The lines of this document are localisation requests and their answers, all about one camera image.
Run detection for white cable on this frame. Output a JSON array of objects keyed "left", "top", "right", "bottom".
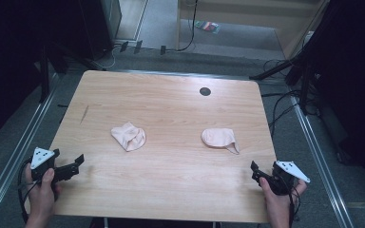
[{"left": 90, "top": 45, "right": 122, "bottom": 71}]

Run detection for metal floor rail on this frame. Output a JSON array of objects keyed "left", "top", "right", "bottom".
[
  {"left": 0, "top": 74, "right": 60, "bottom": 221},
  {"left": 288, "top": 94, "right": 355, "bottom": 228}
]

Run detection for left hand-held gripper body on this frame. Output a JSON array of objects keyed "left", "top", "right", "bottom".
[{"left": 29, "top": 146, "right": 81, "bottom": 185}]

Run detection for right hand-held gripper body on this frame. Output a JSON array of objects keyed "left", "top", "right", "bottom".
[{"left": 263, "top": 160, "right": 311, "bottom": 197}]

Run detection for black floor cable bundle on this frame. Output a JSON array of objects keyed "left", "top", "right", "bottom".
[{"left": 260, "top": 58, "right": 302, "bottom": 138}]

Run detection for black cabinet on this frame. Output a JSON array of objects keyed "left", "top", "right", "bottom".
[{"left": 78, "top": 0, "right": 124, "bottom": 61}]

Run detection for person's right hand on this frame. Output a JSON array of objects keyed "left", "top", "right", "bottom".
[{"left": 259, "top": 176, "right": 308, "bottom": 228}]

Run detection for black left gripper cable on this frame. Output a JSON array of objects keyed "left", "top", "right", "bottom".
[{"left": 16, "top": 158, "right": 35, "bottom": 224}]

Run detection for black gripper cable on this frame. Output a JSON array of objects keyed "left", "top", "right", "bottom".
[
  {"left": 287, "top": 185, "right": 301, "bottom": 224},
  {"left": 16, "top": 158, "right": 35, "bottom": 224}
]

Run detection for black metal stand post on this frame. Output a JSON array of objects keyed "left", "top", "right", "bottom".
[{"left": 38, "top": 44, "right": 51, "bottom": 104}]

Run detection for black hanging cable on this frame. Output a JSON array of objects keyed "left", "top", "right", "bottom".
[{"left": 165, "top": 0, "right": 200, "bottom": 53}]

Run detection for person's left hand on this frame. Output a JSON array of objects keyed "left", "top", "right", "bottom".
[{"left": 24, "top": 162, "right": 62, "bottom": 223}]

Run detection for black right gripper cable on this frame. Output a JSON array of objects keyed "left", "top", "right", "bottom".
[{"left": 287, "top": 185, "right": 301, "bottom": 224}]

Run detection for pink sock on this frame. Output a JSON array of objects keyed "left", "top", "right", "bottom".
[
  {"left": 110, "top": 122, "right": 147, "bottom": 153},
  {"left": 201, "top": 127, "right": 240, "bottom": 156}
]

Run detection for colourful packet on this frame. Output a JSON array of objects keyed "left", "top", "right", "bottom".
[{"left": 194, "top": 20, "right": 221, "bottom": 35}]

